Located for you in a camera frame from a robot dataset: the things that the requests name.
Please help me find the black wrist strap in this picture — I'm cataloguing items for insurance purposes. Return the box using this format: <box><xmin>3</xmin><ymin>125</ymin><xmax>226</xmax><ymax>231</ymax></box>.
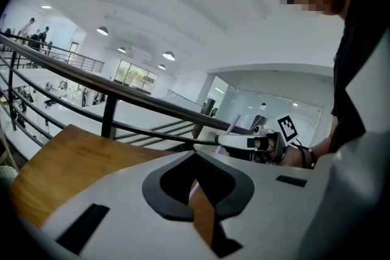
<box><xmin>300</xmin><ymin>145</ymin><xmax>317</xmax><ymax>169</ymax></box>

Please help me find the dark metal railing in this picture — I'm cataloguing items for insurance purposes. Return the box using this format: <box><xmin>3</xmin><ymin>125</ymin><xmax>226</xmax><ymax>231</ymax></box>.
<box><xmin>0</xmin><ymin>32</ymin><xmax>255</xmax><ymax>161</ymax></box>

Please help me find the purple straw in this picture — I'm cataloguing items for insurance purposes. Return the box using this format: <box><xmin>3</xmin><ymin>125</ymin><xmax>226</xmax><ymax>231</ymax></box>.
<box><xmin>188</xmin><ymin>114</ymin><xmax>243</xmax><ymax>202</ymax></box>

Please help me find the large window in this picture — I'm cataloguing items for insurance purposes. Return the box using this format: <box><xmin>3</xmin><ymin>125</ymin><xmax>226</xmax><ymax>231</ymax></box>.
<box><xmin>113</xmin><ymin>58</ymin><xmax>160</xmax><ymax>93</ymax></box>

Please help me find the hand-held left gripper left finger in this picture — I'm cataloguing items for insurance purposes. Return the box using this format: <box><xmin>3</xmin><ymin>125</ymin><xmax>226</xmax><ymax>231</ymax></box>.
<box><xmin>18</xmin><ymin>150</ymin><xmax>218</xmax><ymax>260</ymax></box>

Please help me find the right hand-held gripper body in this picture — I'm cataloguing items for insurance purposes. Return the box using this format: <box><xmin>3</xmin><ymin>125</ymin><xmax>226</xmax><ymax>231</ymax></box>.
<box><xmin>246</xmin><ymin>113</ymin><xmax>300</xmax><ymax>166</ymax></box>

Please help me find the person's black shirt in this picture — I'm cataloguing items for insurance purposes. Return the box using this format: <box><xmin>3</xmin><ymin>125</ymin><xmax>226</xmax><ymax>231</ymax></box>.
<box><xmin>330</xmin><ymin>0</ymin><xmax>390</xmax><ymax>153</ymax></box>

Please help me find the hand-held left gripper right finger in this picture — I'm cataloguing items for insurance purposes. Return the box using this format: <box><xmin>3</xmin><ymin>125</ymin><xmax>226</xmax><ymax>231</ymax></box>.
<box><xmin>194</xmin><ymin>150</ymin><xmax>328</xmax><ymax>260</ymax></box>

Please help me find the white standing device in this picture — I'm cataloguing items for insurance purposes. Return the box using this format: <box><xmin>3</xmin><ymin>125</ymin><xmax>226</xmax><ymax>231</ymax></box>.
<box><xmin>257</xmin><ymin>102</ymin><xmax>269</xmax><ymax>125</ymax></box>

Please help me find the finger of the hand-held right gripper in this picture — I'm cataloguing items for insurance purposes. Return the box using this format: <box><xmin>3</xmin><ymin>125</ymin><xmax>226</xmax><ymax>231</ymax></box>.
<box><xmin>214</xmin><ymin>133</ymin><xmax>255</xmax><ymax>150</ymax></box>

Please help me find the dark balcony railing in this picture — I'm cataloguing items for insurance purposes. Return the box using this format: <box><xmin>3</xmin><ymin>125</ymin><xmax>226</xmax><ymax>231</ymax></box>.
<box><xmin>0</xmin><ymin>30</ymin><xmax>105</xmax><ymax>74</ymax></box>

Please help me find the person's right forearm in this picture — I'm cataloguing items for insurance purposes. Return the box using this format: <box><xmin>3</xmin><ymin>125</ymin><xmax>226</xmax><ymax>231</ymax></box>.
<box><xmin>282</xmin><ymin>136</ymin><xmax>336</xmax><ymax>169</ymax></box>

